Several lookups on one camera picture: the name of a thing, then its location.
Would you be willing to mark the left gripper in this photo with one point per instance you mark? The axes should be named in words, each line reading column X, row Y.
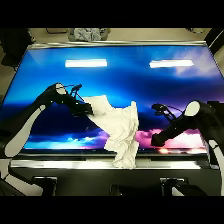
column 81, row 108

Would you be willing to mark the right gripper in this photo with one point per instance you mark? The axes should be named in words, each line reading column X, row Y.
column 160, row 137

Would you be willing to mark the white shirt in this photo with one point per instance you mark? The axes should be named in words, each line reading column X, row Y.
column 118, row 126

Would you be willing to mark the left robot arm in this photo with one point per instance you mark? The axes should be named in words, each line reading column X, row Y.
column 23, row 128

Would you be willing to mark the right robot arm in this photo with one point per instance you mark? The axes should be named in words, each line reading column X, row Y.
column 205, row 116

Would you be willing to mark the heap of clothes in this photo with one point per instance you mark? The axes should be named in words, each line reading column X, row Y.
column 87, row 33

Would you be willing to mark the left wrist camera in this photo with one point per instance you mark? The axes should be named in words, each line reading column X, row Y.
column 76, row 89

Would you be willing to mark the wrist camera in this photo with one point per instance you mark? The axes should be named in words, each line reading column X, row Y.
column 160, row 108
column 76, row 89

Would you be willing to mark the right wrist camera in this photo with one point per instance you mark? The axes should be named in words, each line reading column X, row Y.
column 160, row 108

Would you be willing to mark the silver frame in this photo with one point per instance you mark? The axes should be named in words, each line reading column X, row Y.
column 100, row 164

